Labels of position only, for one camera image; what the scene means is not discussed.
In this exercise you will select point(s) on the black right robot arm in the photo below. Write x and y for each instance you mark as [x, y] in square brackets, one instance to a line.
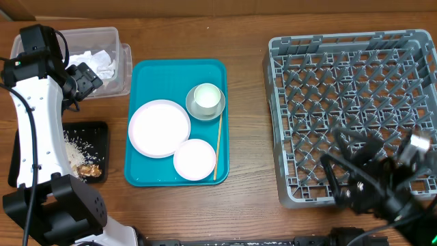
[416, 229]

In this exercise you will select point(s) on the white rice pile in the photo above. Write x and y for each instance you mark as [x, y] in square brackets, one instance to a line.
[77, 155]

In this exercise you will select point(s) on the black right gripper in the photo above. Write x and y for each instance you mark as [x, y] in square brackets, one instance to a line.
[357, 178]

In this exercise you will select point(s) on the grey saucer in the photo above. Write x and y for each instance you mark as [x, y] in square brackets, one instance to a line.
[191, 107]

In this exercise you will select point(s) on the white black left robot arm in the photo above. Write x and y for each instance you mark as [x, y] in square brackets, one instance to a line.
[51, 204]

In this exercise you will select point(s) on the brown cardboard backdrop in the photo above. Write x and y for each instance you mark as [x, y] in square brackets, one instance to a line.
[31, 10]

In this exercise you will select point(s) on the large pink plate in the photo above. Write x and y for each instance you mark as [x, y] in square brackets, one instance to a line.
[157, 128]

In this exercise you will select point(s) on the white ceramic cup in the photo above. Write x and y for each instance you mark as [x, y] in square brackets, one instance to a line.
[207, 98]

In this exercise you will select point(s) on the clear plastic bin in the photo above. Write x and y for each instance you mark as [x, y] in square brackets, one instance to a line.
[112, 51]

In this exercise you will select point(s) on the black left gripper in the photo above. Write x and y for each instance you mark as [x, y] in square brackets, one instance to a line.
[88, 79]

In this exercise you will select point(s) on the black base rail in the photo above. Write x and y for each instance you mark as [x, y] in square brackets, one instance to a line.
[336, 237]

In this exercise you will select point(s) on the teal plastic tray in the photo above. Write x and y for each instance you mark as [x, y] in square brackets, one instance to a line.
[173, 79]

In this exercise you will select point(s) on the wooden chopstick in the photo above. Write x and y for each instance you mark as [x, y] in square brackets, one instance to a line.
[218, 146]

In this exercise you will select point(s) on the black plastic tray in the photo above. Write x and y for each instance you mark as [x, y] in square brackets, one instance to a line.
[92, 140]

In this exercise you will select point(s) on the grey plastic dish rack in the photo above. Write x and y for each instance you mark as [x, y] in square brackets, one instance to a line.
[375, 83]

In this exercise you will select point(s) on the brown food scraps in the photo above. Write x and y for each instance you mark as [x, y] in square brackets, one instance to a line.
[89, 170]

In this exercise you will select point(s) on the large white napkin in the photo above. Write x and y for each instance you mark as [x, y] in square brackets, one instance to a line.
[100, 63]

